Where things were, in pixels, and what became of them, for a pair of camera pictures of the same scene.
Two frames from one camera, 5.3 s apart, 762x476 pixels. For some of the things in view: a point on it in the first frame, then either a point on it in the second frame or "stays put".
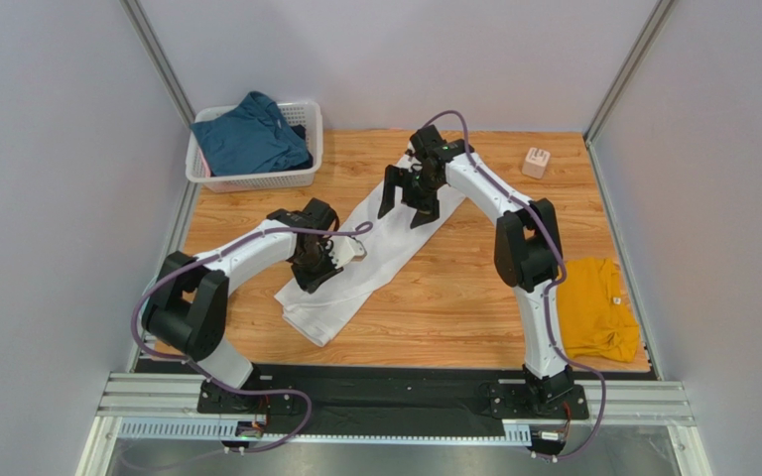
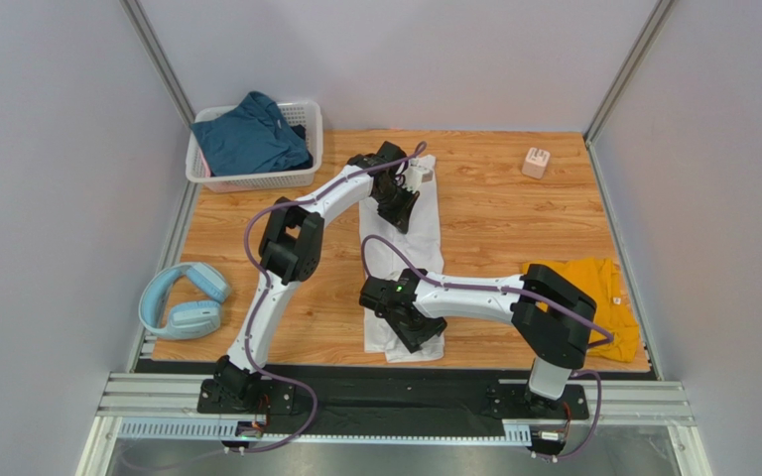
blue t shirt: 251,138 stays put
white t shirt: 390,242 → 384,248
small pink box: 536,162 stays put
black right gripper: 411,190 → 410,323
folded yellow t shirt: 594,314 stays put
